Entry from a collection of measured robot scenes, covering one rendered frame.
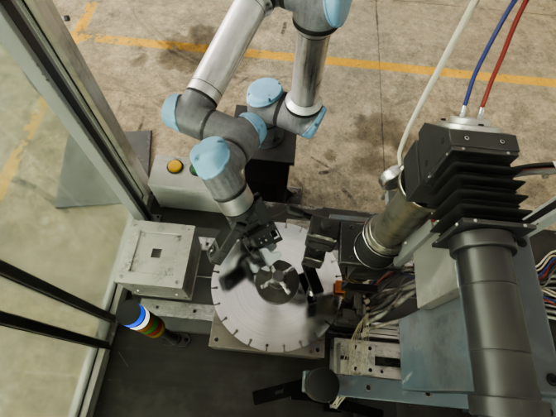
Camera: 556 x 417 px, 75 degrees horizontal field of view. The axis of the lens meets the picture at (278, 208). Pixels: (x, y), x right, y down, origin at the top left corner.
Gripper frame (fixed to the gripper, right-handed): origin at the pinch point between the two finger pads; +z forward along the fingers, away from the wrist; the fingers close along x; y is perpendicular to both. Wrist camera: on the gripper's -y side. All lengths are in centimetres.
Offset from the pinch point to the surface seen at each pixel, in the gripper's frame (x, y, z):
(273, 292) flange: -3.8, -0.8, 5.0
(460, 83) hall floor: 144, 172, 74
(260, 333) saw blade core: -10.2, -7.9, 8.3
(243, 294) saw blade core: -1.3, -7.6, 3.3
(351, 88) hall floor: 161, 100, 47
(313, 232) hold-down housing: -16.9, 12.3, -18.8
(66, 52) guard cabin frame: 18, -13, -57
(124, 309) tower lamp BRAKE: -11.7, -24.8, -19.4
